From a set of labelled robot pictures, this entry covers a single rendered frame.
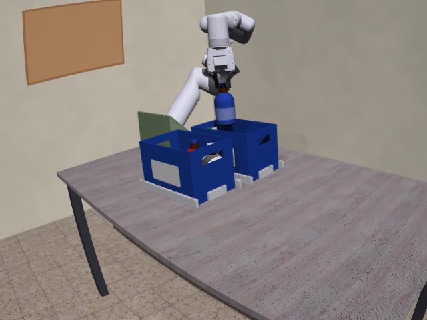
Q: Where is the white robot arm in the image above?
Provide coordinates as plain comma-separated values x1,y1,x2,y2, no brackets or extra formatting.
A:
166,11,255,126

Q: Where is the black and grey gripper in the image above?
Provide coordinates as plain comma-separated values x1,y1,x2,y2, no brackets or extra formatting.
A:
203,45,240,91

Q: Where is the blue plastic crate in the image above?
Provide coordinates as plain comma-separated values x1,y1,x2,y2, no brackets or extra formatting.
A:
197,119,278,181
141,129,235,205

